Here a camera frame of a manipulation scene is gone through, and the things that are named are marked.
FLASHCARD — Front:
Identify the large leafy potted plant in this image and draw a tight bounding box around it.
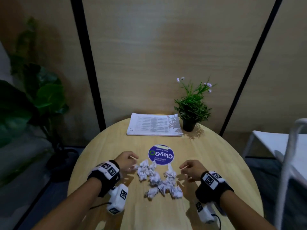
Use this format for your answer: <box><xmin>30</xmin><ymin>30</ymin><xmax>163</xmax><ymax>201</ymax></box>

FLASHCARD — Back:
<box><xmin>0</xmin><ymin>16</ymin><xmax>80</xmax><ymax>182</ymax></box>

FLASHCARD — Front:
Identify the person's left forearm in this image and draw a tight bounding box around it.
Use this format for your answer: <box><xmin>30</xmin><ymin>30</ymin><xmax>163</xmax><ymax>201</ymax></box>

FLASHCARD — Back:
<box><xmin>31</xmin><ymin>177</ymin><xmax>102</xmax><ymax>230</ymax></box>

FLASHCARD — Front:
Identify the person's right forearm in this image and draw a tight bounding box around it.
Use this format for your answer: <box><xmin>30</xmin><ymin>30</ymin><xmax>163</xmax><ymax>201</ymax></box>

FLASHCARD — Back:
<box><xmin>219</xmin><ymin>190</ymin><xmax>279</xmax><ymax>230</ymax></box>

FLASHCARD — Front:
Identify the round blue sticker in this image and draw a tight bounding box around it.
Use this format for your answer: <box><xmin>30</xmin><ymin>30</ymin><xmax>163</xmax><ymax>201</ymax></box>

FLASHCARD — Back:
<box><xmin>147</xmin><ymin>144</ymin><xmax>175</xmax><ymax>165</ymax></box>

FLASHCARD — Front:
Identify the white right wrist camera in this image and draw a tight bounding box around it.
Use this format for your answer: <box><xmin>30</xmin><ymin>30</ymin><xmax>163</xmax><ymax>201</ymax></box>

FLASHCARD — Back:
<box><xmin>194</xmin><ymin>200</ymin><xmax>216</xmax><ymax>224</ymax></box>

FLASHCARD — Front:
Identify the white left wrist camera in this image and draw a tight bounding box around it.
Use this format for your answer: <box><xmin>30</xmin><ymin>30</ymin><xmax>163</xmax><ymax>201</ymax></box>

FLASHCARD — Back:
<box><xmin>106</xmin><ymin>183</ymin><xmax>129</xmax><ymax>215</ymax></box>

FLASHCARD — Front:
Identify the black right wristband with markers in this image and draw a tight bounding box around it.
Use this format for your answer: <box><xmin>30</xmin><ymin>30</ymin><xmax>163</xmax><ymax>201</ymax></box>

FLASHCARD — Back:
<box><xmin>195</xmin><ymin>171</ymin><xmax>234</xmax><ymax>204</ymax></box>

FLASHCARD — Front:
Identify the person's left hand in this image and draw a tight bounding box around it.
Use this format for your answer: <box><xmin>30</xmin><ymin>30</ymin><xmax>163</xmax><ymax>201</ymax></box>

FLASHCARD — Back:
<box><xmin>114</xmin><ymin>150</ymin><xmax>140</xmax><ymax>173</ymax></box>

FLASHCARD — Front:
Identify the small potted flowering plant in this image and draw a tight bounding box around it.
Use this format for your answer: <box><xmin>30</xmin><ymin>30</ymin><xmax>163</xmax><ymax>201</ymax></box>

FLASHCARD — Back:
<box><xmin>174</xmin><ymin>76</ymin><xmax>215</xmax><ymax>133</ymax></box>

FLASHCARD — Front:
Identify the white metal chair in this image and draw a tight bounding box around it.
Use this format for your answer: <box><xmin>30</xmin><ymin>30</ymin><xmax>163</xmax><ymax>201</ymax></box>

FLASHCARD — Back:
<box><xmin>242</xmin><ymin>118</ymin><xmax>307</xmax><ymax>230</ymax></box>

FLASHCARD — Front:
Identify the black left wristband with markers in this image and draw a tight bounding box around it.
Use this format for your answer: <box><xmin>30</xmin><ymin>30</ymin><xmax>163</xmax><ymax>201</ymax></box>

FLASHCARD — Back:
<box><xmin>87</xmin><ymin>160</ymin><xmax>121</xmax><ymax>198</ymax></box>

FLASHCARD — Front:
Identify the black wristband with markers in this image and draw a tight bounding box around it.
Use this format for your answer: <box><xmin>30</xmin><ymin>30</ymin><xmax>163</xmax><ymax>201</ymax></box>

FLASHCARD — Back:
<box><xmin>87</xmin><ymin>160</ymin><xmax>121</xmax><ymax>198</ymax></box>
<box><xmin>195</xmin><ymin>171</ymin><xmax>234</xmax><ymax>204</ymax></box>

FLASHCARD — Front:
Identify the stack of printed papers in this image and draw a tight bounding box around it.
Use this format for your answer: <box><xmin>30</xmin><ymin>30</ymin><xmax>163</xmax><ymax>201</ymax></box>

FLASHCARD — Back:
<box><xmin>126</xmin><ymin>113</ymin><xmax>184</xmax><ymax>137</ymax></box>

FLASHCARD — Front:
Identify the round wooden table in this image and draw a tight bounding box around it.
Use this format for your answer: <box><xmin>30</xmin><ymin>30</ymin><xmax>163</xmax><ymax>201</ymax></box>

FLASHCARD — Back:
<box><xmin>67</xmin><ymin>117</ymin><xmax>264</xmax><ymax>230</ymax></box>

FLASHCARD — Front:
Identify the person's right hand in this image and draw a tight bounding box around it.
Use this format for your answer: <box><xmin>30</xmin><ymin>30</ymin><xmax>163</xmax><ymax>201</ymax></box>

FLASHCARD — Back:
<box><xmin>179</xmin><ymin>159</ymin><xmax>209</xmax><ymax>182</ymax></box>

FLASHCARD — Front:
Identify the pile of paper balls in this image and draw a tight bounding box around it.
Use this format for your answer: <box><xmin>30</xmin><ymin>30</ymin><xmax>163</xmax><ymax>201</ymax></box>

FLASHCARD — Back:
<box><xmin>130</xmin><ymin>159</ymin><xmax>184</xmax><ymax>200</ymax></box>

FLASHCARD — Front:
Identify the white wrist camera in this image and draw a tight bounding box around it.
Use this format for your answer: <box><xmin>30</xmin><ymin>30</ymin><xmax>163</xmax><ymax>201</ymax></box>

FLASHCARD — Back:
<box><xmin>106</xmin><ymin>183</ymin><xmax>129</xmax><ymax>215</ymax></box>
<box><xmin>194</xmin><ymin>200</ymin><xmax>216</xmax><ymax>224</ymax></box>

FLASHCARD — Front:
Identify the black right camera cable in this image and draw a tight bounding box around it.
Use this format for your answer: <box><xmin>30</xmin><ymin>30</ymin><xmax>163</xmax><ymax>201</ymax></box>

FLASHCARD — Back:
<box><xmin>211</xmin><ymin>213</ymin><xmax>222</xmax><ymax>230</ymax></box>

